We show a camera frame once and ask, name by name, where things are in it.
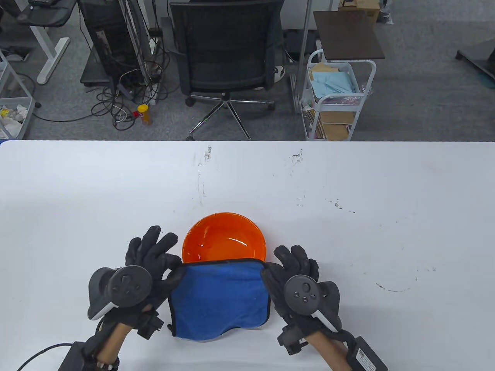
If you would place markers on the person's left hand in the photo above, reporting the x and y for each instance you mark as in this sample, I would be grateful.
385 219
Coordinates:
154 251

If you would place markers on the person's right hand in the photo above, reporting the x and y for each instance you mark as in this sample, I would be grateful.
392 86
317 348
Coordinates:
297 262

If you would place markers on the orange bowl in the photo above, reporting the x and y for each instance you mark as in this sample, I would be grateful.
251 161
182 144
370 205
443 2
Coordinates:
220 239

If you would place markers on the blue hand towel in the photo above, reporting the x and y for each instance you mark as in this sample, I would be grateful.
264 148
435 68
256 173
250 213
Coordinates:
216 297

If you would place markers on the person's left forearm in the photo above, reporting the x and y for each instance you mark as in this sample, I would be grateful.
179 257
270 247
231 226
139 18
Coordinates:
114 344

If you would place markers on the person's right forearm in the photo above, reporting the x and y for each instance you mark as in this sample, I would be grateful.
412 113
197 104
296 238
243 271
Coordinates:
328 351

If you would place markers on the black right hand controller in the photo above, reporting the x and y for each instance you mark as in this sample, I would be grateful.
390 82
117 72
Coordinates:
305 293

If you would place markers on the black hand controller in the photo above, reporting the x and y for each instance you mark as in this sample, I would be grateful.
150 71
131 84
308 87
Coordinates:
305 293
127 286

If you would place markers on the black left hand controller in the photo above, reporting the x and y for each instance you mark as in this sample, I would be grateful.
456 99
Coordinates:
127 286

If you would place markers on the black right wrist box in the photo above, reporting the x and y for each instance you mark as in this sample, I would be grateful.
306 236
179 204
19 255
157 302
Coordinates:
367 355

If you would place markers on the black wrist box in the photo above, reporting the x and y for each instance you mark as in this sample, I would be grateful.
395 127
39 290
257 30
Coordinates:
367 355
75 357

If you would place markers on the black left wrist box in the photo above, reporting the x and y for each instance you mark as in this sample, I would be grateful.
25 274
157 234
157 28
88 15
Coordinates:
75 357

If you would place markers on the orange bottle with yellow cap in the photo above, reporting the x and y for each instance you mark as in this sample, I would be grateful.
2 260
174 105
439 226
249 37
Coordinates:
145 114

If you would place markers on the brown cardboard sheets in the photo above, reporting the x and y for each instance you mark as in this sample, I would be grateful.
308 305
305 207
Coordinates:
336 127

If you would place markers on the light blue folded papers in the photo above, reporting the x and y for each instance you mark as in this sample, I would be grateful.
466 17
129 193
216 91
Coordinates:
332 85

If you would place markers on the white bin with trash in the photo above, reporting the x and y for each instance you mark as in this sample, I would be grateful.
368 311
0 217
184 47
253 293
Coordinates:
15 119

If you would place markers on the silver metal pole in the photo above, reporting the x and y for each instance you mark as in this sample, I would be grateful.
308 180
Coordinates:
304 46

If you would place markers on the black mesh office chair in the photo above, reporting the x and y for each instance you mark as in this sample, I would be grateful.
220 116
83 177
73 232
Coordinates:
228 46

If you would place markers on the white desk leg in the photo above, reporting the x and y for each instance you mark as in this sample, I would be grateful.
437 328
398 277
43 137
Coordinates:
50 58

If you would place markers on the black computer tower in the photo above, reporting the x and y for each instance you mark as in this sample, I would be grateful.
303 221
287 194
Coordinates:
112 34

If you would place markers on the dark brown side table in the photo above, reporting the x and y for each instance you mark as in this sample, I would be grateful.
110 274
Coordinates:
348 34

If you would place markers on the dark grey chair seat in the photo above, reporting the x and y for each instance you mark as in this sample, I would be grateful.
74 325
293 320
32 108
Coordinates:
50 15

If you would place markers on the cardboard box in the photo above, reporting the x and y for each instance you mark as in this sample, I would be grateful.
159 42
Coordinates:
365 7

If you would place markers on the black stand base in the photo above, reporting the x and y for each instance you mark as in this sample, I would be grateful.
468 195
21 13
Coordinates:
477 54

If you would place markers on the white metal rack frame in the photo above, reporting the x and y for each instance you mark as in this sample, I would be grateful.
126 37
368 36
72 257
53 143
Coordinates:
15 79

